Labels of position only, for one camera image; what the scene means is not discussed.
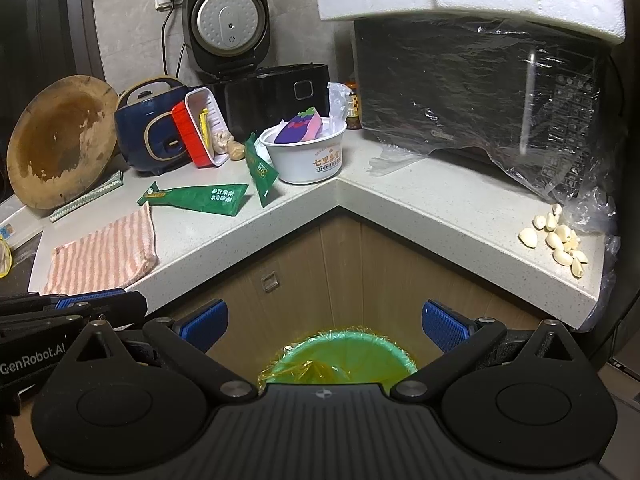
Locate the clear plastic bag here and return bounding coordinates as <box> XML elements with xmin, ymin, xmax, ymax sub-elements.
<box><xmin>328</xmin><ymin>81</ymin><xmax>352</xmax><ymax>122</ymax></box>

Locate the pink striped dish cloth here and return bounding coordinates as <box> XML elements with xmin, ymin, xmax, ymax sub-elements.
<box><xmin>42</xmin><ymin>204</ymin><xmax>158</xmax><ymax>296</ymax></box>

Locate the green trash bin with liner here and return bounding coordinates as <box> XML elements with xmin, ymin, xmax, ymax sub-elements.
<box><xmin>258</xmin><ymin>326</ymin><xmax>418</xmax><ymax>391</ymax></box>

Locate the green white striped cloth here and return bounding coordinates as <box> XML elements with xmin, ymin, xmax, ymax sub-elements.
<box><xmin>49</xmin><ymin>170</ymin><xmax>124</xmax><ymax>223</ymax></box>

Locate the round wooden cutting board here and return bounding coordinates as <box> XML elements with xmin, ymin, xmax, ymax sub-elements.
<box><xmin>6</xmin><ymin>75</ymin><xmax>118</xmax><ymax>210</ymax></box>

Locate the green packet long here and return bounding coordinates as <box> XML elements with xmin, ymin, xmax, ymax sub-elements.
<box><xmin>137</xmin><ymin>182</ymin><xmax>248</xmax><ymax>217</ymax></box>

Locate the sauce jar orange lid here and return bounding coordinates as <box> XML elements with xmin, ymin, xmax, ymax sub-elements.
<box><xmin>346</xmin><ymin>80</ymin><xmax>361</xmax><ymax>129</ymax></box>

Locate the white instant noodle bowl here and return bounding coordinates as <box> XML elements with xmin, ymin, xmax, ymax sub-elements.
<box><xmin>256</xmin><ymin>117</ymin><xmax>347</xmax><ymax>184</ymax></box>

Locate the ginger root piece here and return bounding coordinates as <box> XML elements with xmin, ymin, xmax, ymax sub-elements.
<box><xmin>212</xmin><ymin>130</ymin><xmax>245</xmax><ymax>162</ymax></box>

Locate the black rice cooker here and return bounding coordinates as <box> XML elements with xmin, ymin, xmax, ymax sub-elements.
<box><xmin>182</xmin><ymin>0</ymin><xmax>330</xmax><ymax>143</ymax></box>

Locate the navy blue mini rice cooker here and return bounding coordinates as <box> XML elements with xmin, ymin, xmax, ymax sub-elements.
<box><xmin>114</xmin><ymin>75</ymin><xmax>190</xmax><ymax>176</ymax></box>

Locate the black power cable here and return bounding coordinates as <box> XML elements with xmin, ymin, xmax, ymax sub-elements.
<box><xmin>160</xmin><ymin>0</ymin><xmax>188</xmax><ymax>82</ymax></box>

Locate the pile of garlic cloves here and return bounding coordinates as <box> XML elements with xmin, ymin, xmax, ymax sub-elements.
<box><xmin>516</xmin><ymin>204</ymin><xmax>589</xmax><ymax>280</ymax></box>

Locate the red white plastic tray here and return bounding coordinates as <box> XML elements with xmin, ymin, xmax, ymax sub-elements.
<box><xmin>171</xmin><ymin>87</ymin><xmax>229</xmax><ymax>168</ymax></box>

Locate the purple pink snack wrapper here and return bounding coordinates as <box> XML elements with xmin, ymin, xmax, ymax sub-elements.
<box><xmin>273</xmin><ymin>106</ymin><xmax>322</xmax><ymax>144</ymax></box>

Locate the cabinet recessed handle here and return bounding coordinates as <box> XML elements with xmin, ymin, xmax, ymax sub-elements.
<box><xmin>262</xmin><ymin>272</ymin><xmax>280</xmax><ymax>294</ymax></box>

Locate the yellow comb brush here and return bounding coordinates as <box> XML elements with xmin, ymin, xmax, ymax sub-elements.
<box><xmin>198</xmin><ymin>108</ymin><xmax>209</xmax><ymax>146</ymax></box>

